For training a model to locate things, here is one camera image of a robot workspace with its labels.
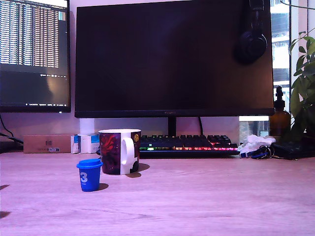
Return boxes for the black flat stand base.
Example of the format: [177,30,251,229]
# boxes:
[0,142,24,154]

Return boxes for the black window frame bar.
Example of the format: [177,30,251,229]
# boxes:
[287,0,293,116]

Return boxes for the white rectangular block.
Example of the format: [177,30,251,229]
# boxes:
[79,118,95,135]

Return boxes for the blue coffee capsule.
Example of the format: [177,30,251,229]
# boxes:
[76,158,103,193]

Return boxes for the black monitor showing text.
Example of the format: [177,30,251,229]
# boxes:
[0,0,71,114]

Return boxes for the black over-ear headphones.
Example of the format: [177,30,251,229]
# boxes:
[233,0,268,66]

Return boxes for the black backlit keyboard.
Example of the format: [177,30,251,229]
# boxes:
[139,134,241,158]

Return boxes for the green leafy plant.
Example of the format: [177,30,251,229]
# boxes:
[280,0,315,141]

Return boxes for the brown cardboard box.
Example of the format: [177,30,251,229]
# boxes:
[23,134,72,154]

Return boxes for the black wallet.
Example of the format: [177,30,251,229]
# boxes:
[270,141,315,160]

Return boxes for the thin black cable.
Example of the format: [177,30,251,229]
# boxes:
[0,114,14,138]

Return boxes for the amber pump bottle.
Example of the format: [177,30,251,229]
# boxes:
[269,85,291,137]

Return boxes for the small white blue box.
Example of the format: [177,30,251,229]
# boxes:
[90,134,100,154]
[70,134,81,154]
[80,134,91,154]

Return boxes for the keys with blue strap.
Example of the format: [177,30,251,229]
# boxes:
[240,145,276,160]

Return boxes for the crumpled white tissue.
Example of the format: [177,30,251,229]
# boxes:
[238,134,277,153]

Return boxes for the printed mug with white handle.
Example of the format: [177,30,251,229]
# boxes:
[98,128,142,176]

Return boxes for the thick black cable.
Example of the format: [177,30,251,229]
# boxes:
[0,132,24,146]

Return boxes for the large black computer monitor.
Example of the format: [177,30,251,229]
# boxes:
[74,0,275,137]

